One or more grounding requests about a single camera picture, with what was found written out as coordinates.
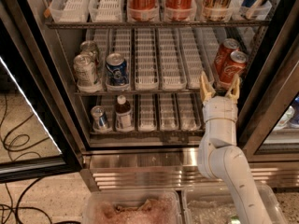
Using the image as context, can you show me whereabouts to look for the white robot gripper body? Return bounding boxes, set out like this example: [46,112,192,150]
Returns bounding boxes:
[203,96,237,122]

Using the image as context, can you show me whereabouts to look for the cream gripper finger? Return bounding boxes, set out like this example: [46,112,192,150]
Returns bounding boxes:
[200,72,216,103]
[225,74,240,104]

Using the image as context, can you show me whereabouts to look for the red coke can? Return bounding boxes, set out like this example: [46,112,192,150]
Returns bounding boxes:
[214,38,240,74]
[220,50,248,83]

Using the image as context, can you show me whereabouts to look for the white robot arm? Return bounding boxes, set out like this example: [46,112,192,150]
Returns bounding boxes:
[197,73,272,224]

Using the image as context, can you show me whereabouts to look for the stainless steel fridge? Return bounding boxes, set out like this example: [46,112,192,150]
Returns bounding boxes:
[0,0,299,193]

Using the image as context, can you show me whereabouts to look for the blue pepsi can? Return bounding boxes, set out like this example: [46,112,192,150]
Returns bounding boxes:
[106,52,128,86]

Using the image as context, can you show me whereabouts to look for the small blue silver can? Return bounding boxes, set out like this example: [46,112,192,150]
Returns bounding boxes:
[91,105,109,131]

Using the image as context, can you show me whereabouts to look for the front silver soda can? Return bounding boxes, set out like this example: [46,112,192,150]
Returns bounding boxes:
[74,54,98,87]

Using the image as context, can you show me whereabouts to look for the silver soda can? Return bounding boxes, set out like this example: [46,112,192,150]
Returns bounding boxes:
[74,54,98,87]
[80,40,99,63]

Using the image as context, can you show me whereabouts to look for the rear silver soda can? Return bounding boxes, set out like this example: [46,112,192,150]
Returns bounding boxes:
[80,40,99,63]

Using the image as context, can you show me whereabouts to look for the open glass fridge door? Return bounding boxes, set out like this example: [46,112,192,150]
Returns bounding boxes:
[0,4,81,183]

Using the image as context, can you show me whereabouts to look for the white tray bottom centre right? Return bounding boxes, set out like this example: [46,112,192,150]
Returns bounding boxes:
[177,93,201,131]

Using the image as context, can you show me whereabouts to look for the white tray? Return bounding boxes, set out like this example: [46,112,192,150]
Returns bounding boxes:
[135,28,159,91]
[159,93,178,131]
[178,28,214,90]
[177,93,201,131]
[88,0,124,22]
[138,94,157,132]
[157,29,187,91]
[50,0,90,22]

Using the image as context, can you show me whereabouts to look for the white tray middle centre right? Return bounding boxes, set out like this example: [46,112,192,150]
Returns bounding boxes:
[178,28,214,90]

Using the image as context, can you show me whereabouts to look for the white tray bottom centre left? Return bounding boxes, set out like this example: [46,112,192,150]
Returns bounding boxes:
[138,94,157,132]

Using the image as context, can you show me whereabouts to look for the white tray middle centre left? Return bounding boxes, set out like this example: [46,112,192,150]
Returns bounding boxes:
[135,28,159,91]

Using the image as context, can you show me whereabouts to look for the brown bottle white cap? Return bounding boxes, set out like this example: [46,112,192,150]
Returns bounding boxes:
[115,95,133,129]

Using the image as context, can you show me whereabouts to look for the right clear plastic bin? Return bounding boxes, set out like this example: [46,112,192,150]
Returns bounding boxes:
[182,183,288,224]

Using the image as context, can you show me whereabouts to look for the clear plastic bin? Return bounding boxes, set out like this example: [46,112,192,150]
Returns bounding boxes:
[81,189,182,224]
[182,183,288,224]

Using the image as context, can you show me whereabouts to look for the left clear plastic bin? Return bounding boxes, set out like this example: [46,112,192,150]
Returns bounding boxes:
[81,189,182,224]

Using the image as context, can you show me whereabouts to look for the white tray top far left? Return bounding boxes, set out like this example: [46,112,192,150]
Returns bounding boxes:
[50,0,90,22]

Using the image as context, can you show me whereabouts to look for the black floor cable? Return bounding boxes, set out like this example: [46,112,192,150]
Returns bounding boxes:
[0,91,82,224]

